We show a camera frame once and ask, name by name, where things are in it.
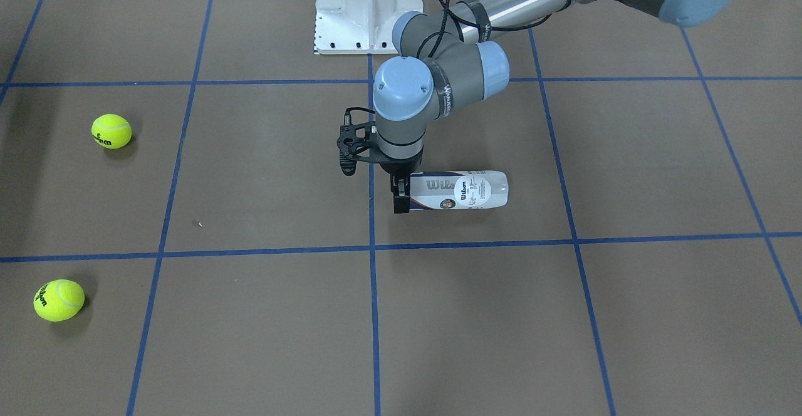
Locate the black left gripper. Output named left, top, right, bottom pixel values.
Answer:
left=380, top=157, right=422, bottom=214

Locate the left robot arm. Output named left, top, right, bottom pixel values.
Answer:
left=367, top=0, right=731, bottom=214

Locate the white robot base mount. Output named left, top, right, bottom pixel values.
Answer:
left=313, top=0, right=423, bottom=55

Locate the yellow tennis ball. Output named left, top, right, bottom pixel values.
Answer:
left=91, top=113, right=133, bottom=148
left=33, top=279, right=85, bottom=322

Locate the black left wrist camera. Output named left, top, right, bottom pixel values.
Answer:
left=337, top=106, right=376, bottom=177

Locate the white Wilson tennis ball can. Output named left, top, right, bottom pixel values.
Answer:
left=410, top=170, right=509, bottom=211

